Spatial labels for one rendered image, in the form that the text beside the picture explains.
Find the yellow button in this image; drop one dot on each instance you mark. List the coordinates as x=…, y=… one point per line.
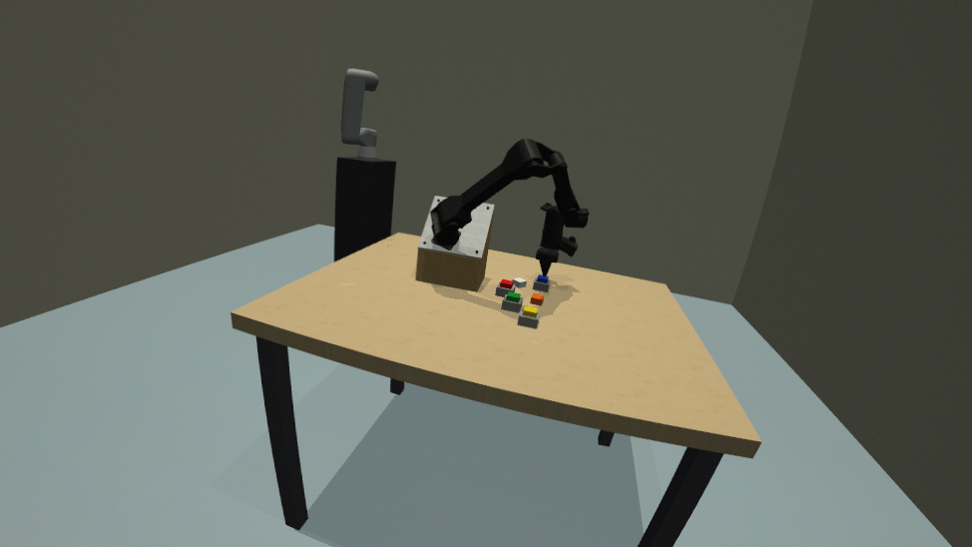
x=529, y=317

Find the red button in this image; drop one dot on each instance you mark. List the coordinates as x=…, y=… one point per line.
x=504, y=287

